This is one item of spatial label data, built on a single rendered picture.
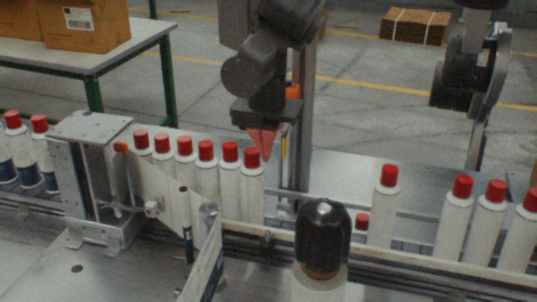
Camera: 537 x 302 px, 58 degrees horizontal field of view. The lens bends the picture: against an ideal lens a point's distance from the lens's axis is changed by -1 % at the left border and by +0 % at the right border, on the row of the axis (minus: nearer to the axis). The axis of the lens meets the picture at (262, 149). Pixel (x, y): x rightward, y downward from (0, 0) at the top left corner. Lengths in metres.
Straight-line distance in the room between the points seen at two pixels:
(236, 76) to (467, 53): 0.83
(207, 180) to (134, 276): 0.24
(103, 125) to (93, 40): 1.55
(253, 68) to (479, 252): 0.64
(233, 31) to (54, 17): 1.79
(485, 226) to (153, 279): 0.65
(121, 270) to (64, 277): 0.11
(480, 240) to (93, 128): 0.79
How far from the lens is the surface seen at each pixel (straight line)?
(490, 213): 1.01
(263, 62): 0.61
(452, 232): 1.03
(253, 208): 1.05
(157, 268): 1.05
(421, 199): 1.35
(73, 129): 1.02
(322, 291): 0.74
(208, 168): 1.03
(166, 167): 1.09
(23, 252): 1.26
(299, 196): 1.08
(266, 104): 0.71
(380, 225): 1.03
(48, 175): 1.29
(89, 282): 1.05
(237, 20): 0.91
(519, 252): 1.06
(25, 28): 2.90
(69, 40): 2.63
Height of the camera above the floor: 1.60
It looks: 31 degrees down
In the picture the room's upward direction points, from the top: straight up
